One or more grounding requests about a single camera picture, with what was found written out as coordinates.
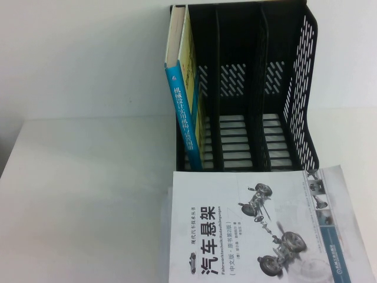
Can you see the white car suspension book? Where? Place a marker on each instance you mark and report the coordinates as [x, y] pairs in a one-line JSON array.
[[221, 236]]

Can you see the black plastic book stand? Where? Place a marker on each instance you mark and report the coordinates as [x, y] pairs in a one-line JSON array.
[[256, 88]]

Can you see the yellow teal mechanical design book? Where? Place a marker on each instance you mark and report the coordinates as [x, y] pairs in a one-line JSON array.
[[181, 103]]

